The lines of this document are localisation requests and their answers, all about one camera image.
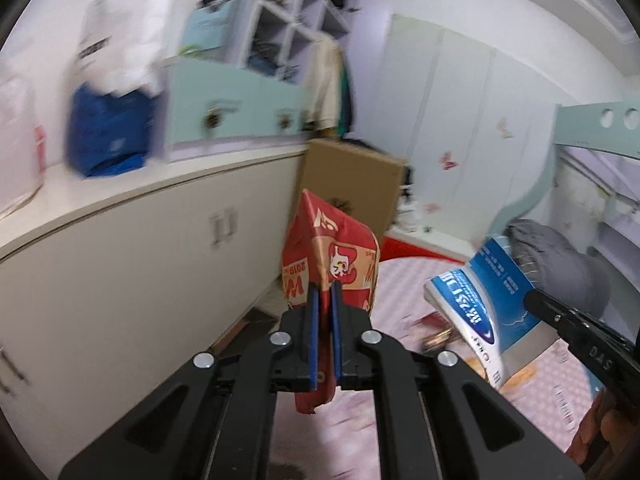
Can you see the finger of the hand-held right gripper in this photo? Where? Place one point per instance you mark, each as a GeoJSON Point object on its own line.
{"type": "Point", "coordinates": [580, 327]}

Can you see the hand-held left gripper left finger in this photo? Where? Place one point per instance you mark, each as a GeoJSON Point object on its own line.
{"type": "Point", "coordinates": [313, 340]}

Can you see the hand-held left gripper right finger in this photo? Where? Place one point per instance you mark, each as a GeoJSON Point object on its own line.
{"type": "Point", "coordinates": [337, 340]}

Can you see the red snack packet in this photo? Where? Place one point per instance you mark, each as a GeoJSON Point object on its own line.
{"type": "Point", "coordinates": [330, 255]}

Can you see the blue and white packet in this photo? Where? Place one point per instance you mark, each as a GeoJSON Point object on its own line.
{"type": "Point", "coordinates": [475, 295]}

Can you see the person's right hand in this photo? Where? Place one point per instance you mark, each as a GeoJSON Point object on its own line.
{"type": "Point", "coordinates": [610, 425]}

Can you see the grey cloth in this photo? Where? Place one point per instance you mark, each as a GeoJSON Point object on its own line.
{"type": "Point", "coordinates": [560, 260]}

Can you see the pink checked bedsheet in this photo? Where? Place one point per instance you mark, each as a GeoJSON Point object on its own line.
{"type": "Point", "coordinates": [400, 300]}

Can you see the gold snack wrapper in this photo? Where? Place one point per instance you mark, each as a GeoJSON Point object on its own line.
{"type": "Point", "coordinates": [440, 340]}

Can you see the red cloth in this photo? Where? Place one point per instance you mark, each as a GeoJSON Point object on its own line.
{"type": "Point", "coordinates": [425, 250]}

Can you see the flat cardboard box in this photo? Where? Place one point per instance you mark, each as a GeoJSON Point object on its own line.
{"type": "Point", "coordinates": [350, 175]}

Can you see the long white cabinet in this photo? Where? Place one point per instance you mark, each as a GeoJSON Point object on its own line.
{"type": "Point", "coordinates": [125, 280]}

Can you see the teal drawer cabinet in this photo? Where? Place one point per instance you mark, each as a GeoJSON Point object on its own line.
{"type": "Point", "coordinates": [235, 105]}

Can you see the hanging clothes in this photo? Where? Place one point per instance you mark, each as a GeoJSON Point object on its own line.
{"type": "Point", "coordinates": [325, 90]}

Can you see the white wardrobe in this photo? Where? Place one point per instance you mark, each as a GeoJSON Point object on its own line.
{"type": "Point", "coordinates": [450, 110]}

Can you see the blue bag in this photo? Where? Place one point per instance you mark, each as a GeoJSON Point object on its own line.
{"type": "Point", "coordinates": [110, 130]}

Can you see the lavender shelf unit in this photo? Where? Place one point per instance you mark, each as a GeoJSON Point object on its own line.
{"type": "Point", "coordinates": [310, 5]}

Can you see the white plastic bag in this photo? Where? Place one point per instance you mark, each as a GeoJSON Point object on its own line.
{"type": "Point", "coordinates": [20, 150]}
{"type": "Point", "coordinates": [125, 45]}

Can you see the teal bed frame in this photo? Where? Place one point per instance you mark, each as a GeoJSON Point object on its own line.
{"type": "Point", "coordinates": [575, 125]}

